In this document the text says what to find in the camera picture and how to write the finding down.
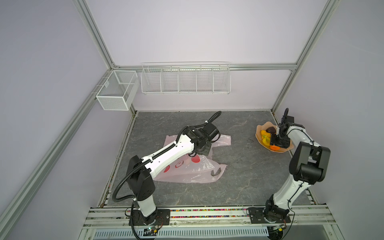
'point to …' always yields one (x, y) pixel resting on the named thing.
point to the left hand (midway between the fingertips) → (202, 151)
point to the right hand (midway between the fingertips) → (278, 144)
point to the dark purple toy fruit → (271, 130)
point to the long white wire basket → (186, 78)
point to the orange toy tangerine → (274, 148)
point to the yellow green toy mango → (266, 140)
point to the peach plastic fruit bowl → (264, 127)
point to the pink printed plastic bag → (198, 169)
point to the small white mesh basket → (119, 90)
